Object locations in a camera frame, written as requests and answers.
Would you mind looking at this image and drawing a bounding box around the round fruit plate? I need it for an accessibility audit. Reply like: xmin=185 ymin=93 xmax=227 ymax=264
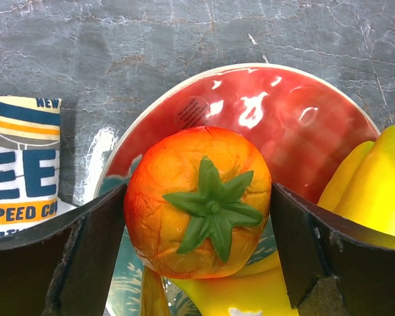
xmin=96 ymin=64 xmax=379 ymax=315

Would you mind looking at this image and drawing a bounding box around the yellow banana bunch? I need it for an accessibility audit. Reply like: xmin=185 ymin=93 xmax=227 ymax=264
xmin=180 ymin=141 xmax=395 ymax=315

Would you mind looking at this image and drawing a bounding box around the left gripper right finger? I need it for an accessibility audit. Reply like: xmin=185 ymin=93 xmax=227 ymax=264
xmin=270 ymin=184 xmax=395 ymax=315

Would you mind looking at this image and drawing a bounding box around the small orange tangerine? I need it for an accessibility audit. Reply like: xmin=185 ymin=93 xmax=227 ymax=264
xmin=124 ymin=126 xmax=271 ymax=279

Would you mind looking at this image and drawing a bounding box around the white printed t-shirt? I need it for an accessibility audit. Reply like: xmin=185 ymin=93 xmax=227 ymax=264
xmin=0 ymin=95 xmax=74 ymax=237

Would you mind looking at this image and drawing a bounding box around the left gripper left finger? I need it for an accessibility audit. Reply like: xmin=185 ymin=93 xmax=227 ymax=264
xmin=0 ymin=184 xmax=126 ymax=315

